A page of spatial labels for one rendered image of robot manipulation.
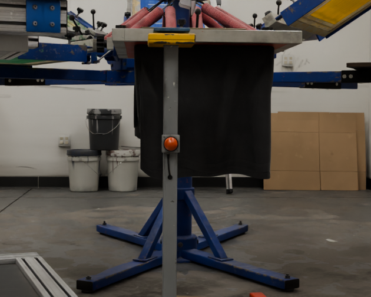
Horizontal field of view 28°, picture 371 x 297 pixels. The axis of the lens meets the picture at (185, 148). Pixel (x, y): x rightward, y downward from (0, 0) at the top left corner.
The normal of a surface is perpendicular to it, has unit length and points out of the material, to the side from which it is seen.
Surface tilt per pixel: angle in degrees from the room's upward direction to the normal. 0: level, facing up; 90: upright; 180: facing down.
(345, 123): 82
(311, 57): 90
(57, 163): 90
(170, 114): 90
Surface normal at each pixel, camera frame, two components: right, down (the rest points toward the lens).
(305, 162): 0.07, -0.15
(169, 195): 0.08, 0.07
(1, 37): 0.36, 0.05
